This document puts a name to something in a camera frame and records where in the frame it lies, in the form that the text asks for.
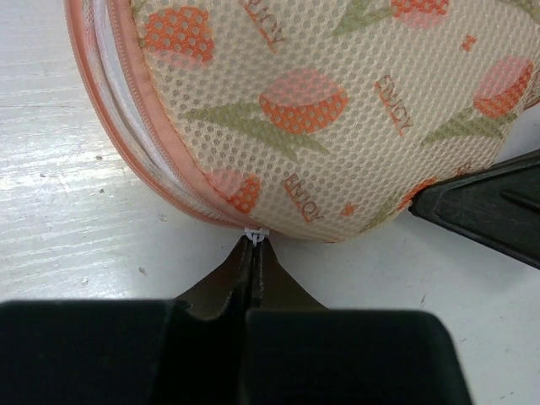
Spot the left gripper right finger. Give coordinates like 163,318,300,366
244,240,472,404

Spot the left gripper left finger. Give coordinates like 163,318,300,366
1,237,253,404

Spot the peach mesh laundry bag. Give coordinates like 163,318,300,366
64,0,539,243

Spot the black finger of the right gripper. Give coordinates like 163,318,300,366
409,149,539,268

